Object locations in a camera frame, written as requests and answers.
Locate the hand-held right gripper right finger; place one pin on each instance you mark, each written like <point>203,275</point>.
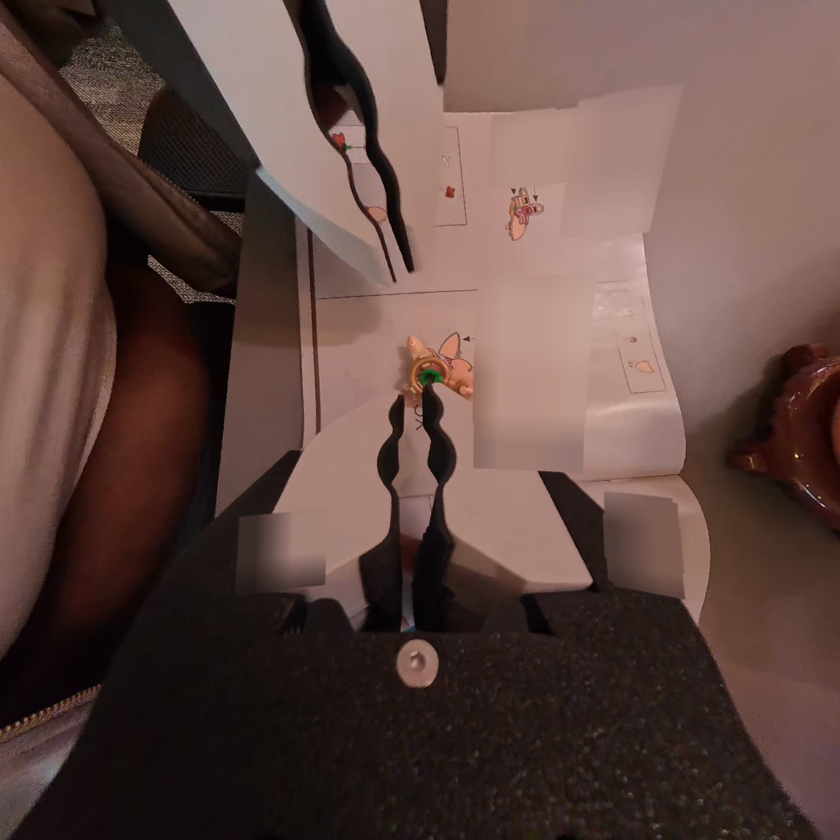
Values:
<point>499,518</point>

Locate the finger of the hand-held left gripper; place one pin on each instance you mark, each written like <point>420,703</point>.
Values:
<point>407,79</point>
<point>262,98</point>

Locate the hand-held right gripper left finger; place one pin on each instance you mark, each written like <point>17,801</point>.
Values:
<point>348,472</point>

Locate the small tan brick toy piece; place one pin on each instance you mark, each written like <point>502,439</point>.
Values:
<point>420,359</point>

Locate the white desk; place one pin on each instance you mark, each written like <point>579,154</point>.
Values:
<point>754,197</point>

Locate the black mesh chair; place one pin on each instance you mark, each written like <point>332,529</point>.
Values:
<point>190,157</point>

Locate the brick toy instruction booklet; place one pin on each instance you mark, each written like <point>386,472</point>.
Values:
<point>367,328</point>

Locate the dark brown garment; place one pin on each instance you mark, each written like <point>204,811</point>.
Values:
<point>131,459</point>

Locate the brown glossy brick stand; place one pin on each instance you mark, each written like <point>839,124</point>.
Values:
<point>794,485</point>

